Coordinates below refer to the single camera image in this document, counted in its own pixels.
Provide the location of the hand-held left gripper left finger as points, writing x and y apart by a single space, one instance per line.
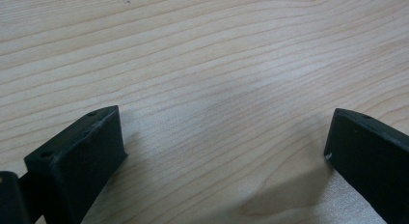
74 162

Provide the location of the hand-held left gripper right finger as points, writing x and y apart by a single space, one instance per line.
369 159

